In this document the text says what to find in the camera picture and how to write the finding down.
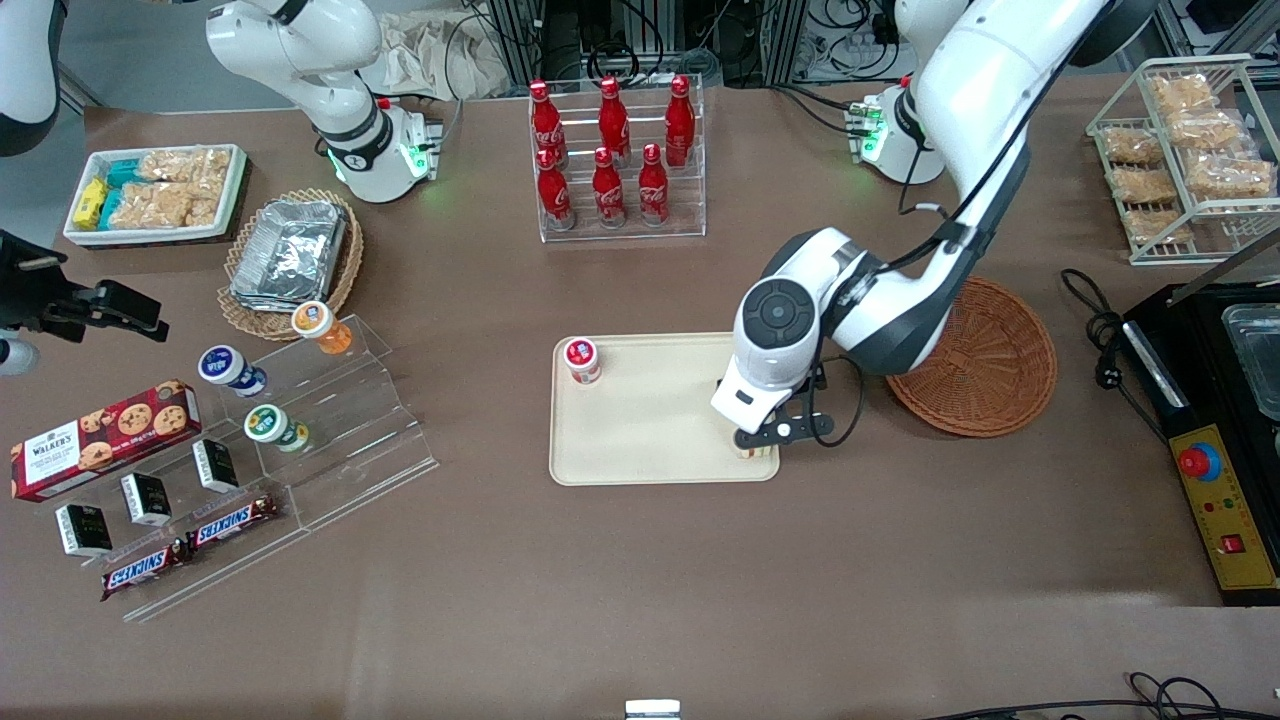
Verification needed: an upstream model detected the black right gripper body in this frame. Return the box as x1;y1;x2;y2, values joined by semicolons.
0;230;78;337

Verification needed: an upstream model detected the beige plastic tray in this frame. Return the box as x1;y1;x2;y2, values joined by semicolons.
549;331;780;487

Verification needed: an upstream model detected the light wicker basket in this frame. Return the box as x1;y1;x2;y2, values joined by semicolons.
217;188;365;343

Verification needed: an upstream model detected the white rectangular snack tray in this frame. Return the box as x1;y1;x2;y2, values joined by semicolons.
62;144;249;248

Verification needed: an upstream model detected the brown wicker basket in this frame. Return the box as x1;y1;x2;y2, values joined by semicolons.
884;276;1058;439

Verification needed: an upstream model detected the yellow snack pack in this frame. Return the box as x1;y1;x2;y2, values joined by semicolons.
72;178;110;230

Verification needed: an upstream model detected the blue lid yogurt cup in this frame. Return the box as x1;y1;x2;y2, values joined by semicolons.
197;345;269;399

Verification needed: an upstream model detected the red Walkers cookie box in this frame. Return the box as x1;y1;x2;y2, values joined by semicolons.
10;379;204;503

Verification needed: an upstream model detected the small black box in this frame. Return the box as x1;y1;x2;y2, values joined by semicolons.
192;438;241;495
119;472;174;528
55;503;114;558

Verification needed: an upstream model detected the green lid yogurt cup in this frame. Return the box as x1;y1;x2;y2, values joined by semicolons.
243;404;312;454

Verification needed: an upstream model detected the red lid yogurt cup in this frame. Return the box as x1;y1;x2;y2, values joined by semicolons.
564;338;603;387

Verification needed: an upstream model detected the aluminium foil container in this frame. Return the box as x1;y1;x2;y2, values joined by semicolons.
229;200;349;312

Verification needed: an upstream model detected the orange lid yogurt cup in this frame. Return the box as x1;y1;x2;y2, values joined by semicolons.
291;301;354;357

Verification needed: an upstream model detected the clear acrylic bottle rack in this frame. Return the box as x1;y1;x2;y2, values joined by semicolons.
528;73;708;244

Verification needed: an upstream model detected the Snickers chocolate bar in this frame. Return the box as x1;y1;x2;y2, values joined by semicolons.
186;494;282;553
100;539;192;603

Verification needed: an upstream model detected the red cola bottle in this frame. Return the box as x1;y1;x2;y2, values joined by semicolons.
537;148;577;232
598;77;632;163
638;144;671;227
529;80;564;153
591;147;628;229
664;76;697;169

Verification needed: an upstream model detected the clear acrylic stepped display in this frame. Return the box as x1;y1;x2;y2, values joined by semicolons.
38;314;440;624

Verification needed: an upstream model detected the beige cloth bag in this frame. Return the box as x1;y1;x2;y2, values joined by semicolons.
358;10;513;102

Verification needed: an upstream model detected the bagged rice cracker pack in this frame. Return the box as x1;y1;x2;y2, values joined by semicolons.
1148;74;1218;113
1110;166;1178;205
1124;207;1193;247
1100;127;1162;165
1184;154;1278;202
1168;109;1248;153

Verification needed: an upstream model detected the black appliance with glass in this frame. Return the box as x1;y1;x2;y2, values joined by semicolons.
1120;230;1280;441

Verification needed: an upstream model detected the yellow emergency stop box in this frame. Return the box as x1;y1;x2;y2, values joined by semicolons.
1167;424;1280;607

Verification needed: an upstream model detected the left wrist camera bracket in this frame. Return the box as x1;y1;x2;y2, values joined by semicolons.
734;408;837;449

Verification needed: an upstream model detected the aluminium frame rack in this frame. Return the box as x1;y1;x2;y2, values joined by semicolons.
486;0;667;89
765;0;906;89

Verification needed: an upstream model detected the black floor cable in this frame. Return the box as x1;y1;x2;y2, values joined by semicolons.
920;672;1280;720

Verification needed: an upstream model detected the white wire rack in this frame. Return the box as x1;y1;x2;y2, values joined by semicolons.
1086;55;1280;266

